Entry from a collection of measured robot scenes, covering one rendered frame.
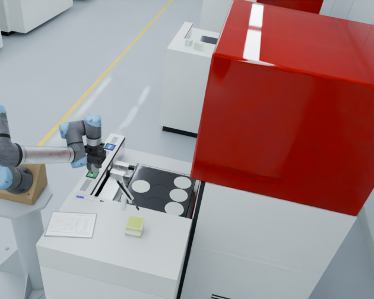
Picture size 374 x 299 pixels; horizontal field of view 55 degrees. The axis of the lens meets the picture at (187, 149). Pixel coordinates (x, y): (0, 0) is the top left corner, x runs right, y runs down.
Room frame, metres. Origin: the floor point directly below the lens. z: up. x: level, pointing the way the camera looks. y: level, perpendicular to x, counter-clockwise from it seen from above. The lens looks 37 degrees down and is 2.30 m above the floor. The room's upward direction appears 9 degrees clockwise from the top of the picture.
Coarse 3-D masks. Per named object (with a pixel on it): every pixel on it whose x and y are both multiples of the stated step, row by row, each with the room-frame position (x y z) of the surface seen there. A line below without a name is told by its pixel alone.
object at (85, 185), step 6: (108, 138) 1.77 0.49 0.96; (114, 138) 1.79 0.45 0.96; (120, 138) 1.79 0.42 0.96; (108, 150) 1.66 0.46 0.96; (114, 150) 1.67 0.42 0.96; (108, 156) 1.61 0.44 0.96; (108, 162) 1.55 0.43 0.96; (102, 168) 1.49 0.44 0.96; (84, 174) 1.42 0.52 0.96; (84, 180) 1.38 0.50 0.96; (90, 180) 1.39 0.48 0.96; (96, 180) 1.39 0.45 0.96; (78, 186) 1.33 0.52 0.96; (84, 186) 1.34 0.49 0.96; (90, 186) 1.34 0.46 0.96; (84, 192) 1.29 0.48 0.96; (90, 192) 1.30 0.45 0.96
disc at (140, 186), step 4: (140, 180) 1.51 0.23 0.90; (132, 184) 1.47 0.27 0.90; (136, 184) 1.48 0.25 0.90; (140, 184) 1.48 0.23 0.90; (144, 184) 1.49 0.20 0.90; (148, 184) 1.49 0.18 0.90; (132, 188) 1.44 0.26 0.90; (136, 188) 1.45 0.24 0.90; (140, 188) 1.45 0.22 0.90; (144, 188) 1.46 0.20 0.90; (148, 188) 1.46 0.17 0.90; (140, 192) 1.42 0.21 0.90
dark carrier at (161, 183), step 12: (144, 168) 1.62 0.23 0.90; (132, 180) 1.50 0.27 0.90; (144, 180) 1.52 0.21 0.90; (156, 180) 1.53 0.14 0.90; (168, 180) 1.55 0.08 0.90; (192, 180) 1.58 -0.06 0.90; (132, 192) 1.41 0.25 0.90; (144, 192) 1.42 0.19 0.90; (156, 192) 1.44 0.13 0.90; (168, 192) 1.45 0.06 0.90; (132, 204) 1.32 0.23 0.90; (144, 204) 1.34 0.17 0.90; (156, 204) 1.35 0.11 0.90; (180, 204) 1.38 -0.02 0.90; (180, 216) 1.30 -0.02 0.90
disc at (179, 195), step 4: (172, 192) 1.46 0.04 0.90; (176, 192) 1.47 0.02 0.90; (180, 192) 1.47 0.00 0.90; (184, 192) 1.48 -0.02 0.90; (172, 196) 1.43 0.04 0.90; (176, 196) 1.43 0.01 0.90; (180, 196) 1.44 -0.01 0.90; (184, 196) 1.44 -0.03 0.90; (176, 200) 1.41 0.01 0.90; (180, 200) 1.41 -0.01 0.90; (184, 200) 1.42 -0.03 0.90
